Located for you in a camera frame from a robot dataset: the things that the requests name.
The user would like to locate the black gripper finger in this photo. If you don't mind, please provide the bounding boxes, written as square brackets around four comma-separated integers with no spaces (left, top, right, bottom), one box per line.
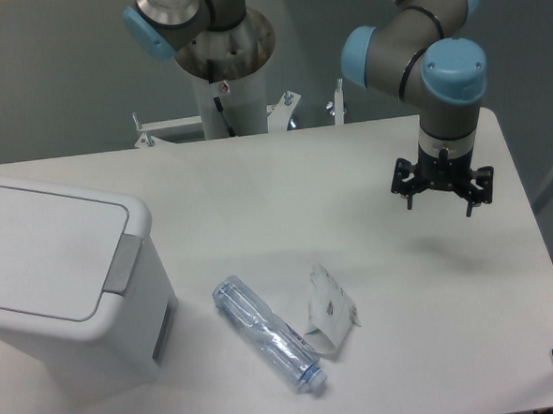
[391,158,422,210]
[466,166,494,217]

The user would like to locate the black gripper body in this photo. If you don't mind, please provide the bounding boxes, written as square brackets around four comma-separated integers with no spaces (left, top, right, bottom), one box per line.
[412,143,480,195]

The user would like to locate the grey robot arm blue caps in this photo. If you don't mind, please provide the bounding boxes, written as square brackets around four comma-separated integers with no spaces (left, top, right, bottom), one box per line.
[123,0,494,208]

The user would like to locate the white trash can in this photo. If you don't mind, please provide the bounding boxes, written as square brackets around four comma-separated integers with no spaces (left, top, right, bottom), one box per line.
[0,176,177,382]

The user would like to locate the white trash can lid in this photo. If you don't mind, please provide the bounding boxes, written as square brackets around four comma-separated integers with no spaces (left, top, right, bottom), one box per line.
[0,186,127,321]

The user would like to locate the crumpled white plastic wrapper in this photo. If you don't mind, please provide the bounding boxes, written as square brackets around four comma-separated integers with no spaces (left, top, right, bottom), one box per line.
[304,263,362,357]

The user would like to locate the clear crushed plastic bottle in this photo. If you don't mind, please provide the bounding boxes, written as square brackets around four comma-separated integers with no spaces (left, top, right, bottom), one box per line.
[213,275,327,393]

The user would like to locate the white pedestal base frame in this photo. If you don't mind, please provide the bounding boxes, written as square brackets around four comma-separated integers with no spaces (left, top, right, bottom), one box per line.
[133,79,348,148]

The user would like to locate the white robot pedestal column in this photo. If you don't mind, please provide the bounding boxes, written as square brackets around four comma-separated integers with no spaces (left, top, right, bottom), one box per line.
[172,5,282,141]

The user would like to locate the black cable on pedestal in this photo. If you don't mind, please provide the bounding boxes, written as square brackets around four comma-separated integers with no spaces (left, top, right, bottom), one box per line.
[205,57,235,140]

